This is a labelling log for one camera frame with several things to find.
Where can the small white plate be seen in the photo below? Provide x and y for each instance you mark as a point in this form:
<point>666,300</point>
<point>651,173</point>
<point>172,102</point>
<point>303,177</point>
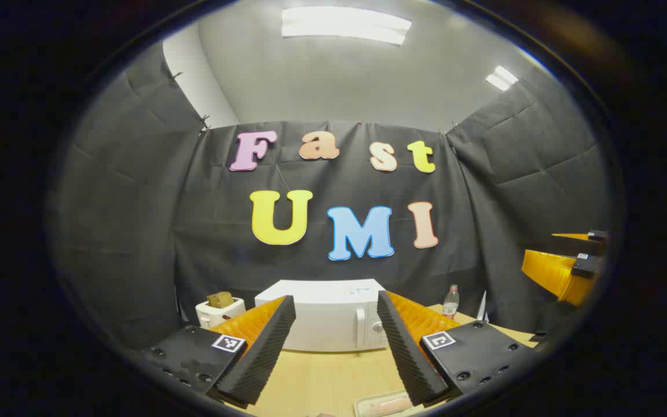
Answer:
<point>363,405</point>

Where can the white toaster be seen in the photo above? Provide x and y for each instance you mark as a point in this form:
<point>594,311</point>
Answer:
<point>217,315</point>

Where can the clear bottle with red label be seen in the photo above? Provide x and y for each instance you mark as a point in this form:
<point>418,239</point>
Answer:
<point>450,304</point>

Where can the brown bread slice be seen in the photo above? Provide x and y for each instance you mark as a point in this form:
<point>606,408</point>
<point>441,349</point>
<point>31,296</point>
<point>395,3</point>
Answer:
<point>220,299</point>

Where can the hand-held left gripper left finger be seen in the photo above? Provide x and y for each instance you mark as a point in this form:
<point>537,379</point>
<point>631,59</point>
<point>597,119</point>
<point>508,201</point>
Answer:
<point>264,353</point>

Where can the large ceiling light panel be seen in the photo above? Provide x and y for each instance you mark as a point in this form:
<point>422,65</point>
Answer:
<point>345,24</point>

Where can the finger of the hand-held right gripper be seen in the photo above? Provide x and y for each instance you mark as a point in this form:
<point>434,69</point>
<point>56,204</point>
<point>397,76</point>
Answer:
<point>553,275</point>
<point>591,242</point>

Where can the white microwave oven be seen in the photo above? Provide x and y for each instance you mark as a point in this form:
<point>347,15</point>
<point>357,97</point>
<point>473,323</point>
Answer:
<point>322,318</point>

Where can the small ceiling light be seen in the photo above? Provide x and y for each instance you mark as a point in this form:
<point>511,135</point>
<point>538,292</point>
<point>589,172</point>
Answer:
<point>501,78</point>

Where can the white flat board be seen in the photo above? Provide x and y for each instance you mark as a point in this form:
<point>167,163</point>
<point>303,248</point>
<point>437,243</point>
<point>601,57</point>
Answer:
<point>483,307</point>

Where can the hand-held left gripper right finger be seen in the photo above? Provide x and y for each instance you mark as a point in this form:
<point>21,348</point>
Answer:
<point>406,353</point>

